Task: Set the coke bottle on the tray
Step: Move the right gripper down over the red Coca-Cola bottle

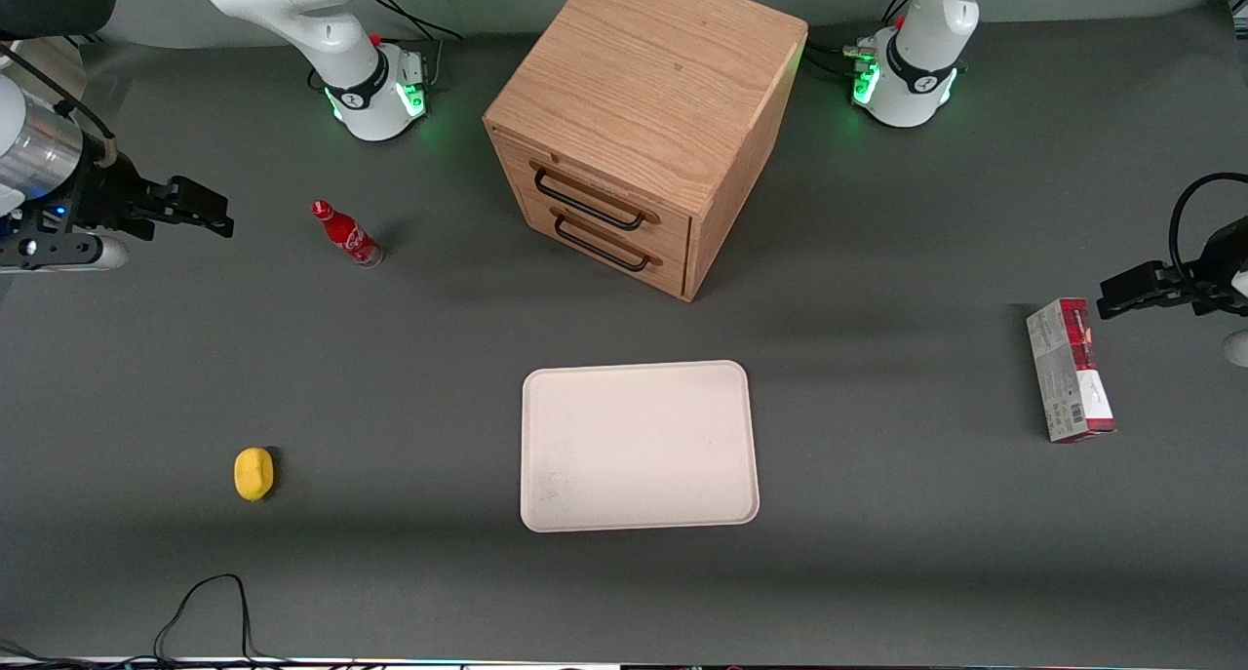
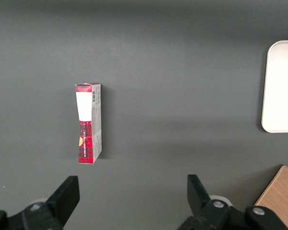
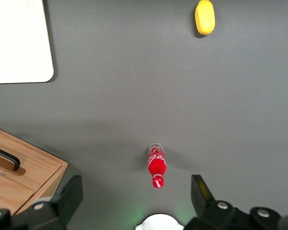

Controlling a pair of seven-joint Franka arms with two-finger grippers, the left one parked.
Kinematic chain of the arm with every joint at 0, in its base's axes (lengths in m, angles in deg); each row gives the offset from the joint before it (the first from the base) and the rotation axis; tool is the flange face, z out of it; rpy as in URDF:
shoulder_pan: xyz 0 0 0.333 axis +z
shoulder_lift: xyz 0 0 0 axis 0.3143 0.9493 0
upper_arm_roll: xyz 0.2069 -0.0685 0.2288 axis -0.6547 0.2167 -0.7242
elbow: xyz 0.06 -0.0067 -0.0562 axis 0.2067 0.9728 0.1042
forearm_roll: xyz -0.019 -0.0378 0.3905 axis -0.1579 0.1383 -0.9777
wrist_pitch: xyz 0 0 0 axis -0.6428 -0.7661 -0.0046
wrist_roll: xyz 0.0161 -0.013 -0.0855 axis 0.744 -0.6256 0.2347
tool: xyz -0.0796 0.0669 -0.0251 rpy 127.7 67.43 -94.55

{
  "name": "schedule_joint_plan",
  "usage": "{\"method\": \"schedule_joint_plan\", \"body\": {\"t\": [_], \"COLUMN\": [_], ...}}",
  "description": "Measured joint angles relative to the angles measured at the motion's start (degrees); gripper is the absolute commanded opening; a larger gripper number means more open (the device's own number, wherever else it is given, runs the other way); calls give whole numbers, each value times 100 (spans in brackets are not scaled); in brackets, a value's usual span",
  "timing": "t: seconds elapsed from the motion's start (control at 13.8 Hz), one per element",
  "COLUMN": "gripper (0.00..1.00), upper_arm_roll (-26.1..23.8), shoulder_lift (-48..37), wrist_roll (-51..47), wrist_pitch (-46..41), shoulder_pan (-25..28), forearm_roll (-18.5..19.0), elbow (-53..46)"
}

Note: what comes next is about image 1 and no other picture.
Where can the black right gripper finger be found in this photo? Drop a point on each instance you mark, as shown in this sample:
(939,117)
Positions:
(200,222)
(200,197)

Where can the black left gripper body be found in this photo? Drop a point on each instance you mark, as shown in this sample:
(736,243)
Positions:
(1216,264)

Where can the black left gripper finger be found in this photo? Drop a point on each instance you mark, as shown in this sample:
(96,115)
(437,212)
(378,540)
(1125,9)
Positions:
(1131,299)
(1155,274)

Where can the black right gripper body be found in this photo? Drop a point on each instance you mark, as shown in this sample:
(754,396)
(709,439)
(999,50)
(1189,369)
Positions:
(109,200)

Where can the red coke bottle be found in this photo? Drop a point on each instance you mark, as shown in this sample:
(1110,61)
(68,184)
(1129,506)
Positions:
(348,236)

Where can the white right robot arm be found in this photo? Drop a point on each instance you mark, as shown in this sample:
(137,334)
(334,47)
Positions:
(341,26)

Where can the beige rectangular tray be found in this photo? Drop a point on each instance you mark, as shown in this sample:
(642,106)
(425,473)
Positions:
(639,446)

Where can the red and white carton box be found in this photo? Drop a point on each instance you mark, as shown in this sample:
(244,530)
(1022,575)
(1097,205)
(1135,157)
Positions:
(1068,373)

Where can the beige background furniture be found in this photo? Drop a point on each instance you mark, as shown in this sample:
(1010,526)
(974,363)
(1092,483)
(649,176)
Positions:
(58,65)

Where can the yellow lemon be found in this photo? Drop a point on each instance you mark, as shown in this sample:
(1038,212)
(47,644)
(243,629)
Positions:
(253,474)

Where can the wooden drawer cabinet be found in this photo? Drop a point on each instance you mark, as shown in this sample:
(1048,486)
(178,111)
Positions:
(653,95)

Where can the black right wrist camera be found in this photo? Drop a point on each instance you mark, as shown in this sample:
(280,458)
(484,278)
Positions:
(58,251)

